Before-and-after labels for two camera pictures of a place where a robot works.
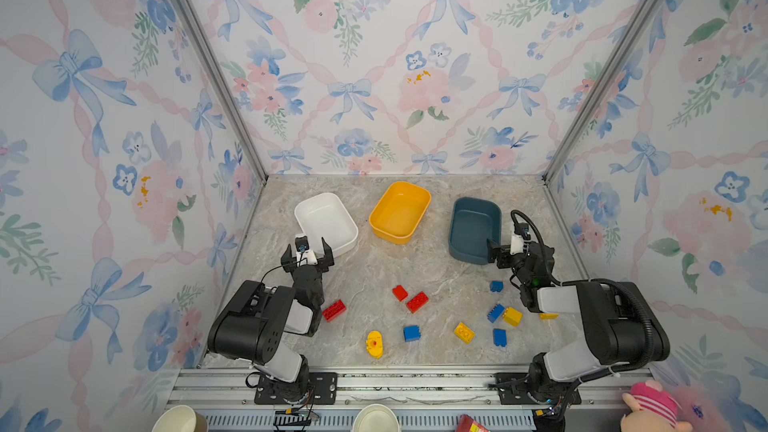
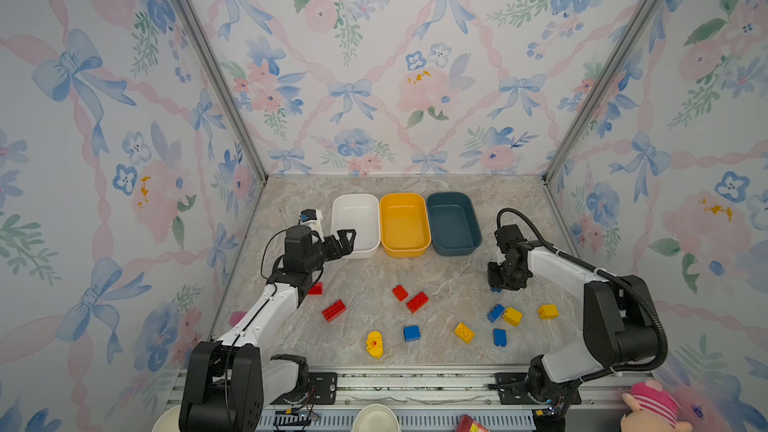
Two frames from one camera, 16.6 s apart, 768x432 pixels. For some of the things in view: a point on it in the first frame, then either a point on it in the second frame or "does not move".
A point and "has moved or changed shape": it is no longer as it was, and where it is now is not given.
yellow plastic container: [399, 212] has moved or changed shape
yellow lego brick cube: [512, 316] does not move
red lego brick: [417, 302] does not move
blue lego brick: [499, 337] does not move
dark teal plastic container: [474, 220] has moved or changed shape
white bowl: [376, 418] does not move
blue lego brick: [495, 313] does not move
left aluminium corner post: [213, 60] does not move
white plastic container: [326, 216] has moved or changed shape
